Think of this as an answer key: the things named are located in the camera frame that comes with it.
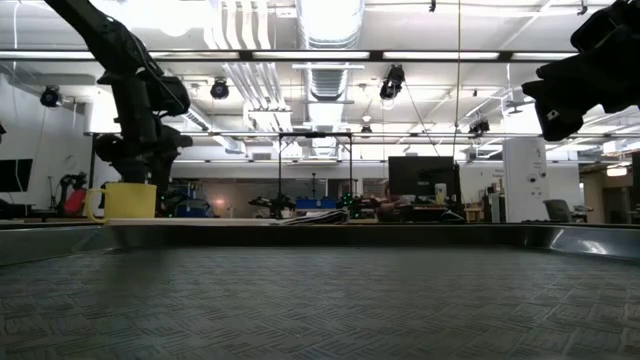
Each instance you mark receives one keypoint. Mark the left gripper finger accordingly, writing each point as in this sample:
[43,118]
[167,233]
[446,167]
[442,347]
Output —
[132,176]
[162,190]

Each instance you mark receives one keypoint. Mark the yellow mug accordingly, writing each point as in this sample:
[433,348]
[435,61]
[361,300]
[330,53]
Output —
[130,200]

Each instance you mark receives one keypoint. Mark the grey cloth napkin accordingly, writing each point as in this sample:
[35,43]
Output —
[320,218]

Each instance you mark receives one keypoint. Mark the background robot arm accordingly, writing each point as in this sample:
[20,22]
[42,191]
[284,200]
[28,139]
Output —
[272,202]

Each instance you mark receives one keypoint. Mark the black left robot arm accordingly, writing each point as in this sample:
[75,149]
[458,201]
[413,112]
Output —
[100,35]

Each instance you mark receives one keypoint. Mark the red equipment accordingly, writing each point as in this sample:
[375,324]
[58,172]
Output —
[75,202]

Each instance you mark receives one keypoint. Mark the white square pillar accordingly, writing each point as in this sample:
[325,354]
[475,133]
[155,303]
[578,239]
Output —
[525,165]

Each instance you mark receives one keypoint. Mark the black ceiling spotlight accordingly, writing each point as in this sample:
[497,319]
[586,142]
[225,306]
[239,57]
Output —
[479,127]
[50,96]
[219,89]

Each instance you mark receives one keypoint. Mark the grey office chair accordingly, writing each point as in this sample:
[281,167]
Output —
[556,209]

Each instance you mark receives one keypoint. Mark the blue storage bin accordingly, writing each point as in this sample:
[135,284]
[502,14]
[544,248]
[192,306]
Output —
[315,203]

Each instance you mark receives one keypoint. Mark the black computer monitor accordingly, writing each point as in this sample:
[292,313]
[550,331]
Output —
[422,175]

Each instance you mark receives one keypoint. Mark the black wall screen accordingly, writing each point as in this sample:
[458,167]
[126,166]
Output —
[15,175]

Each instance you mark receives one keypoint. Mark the black background rig frame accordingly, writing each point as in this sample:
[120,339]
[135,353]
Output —
[315,135]

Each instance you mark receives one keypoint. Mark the black overhead camera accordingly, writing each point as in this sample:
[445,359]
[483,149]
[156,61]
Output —
[392,82]

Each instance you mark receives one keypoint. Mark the black aluminium rig frame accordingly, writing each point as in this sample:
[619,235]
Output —
[376,55]

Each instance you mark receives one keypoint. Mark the silver ventilation duct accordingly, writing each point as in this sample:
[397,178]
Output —
[327,25]

